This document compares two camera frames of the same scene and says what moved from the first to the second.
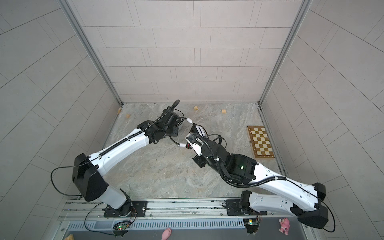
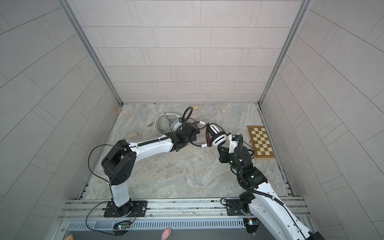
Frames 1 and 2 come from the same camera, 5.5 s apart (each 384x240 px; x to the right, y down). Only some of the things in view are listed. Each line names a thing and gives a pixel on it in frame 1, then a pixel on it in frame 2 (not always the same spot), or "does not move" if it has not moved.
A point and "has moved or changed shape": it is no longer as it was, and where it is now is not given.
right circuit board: x=251 y=224 does not move
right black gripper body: x=200 y=160 -> x=227 y=158
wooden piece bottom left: x=70 y=237 does not move
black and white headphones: x=195 y=129 has moved or changed shape
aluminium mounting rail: x=173 y=209 does not move
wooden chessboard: x=260 y=144 does not move
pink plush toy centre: x=166 y=233 does not move
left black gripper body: x=172 y=131 -> x=193 y=138
